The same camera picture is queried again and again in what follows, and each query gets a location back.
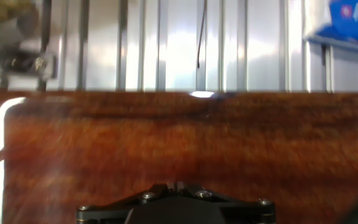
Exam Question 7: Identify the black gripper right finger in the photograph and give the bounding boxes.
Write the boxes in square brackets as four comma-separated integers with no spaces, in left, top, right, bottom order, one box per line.
[176,182,276,224]

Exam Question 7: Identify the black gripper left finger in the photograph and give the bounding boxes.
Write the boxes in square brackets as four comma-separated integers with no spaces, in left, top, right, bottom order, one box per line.
[76,182,176,224]

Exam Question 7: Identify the glossy brown wooden board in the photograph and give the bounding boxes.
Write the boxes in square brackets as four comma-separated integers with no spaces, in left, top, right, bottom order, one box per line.
[0,90,358,224]

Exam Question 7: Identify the blue and white tissue pack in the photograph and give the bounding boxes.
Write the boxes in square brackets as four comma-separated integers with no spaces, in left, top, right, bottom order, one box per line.
[303,0,358,52]

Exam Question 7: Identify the thin black wire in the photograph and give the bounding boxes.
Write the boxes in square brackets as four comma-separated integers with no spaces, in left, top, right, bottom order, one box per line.
[196,0,208,70]

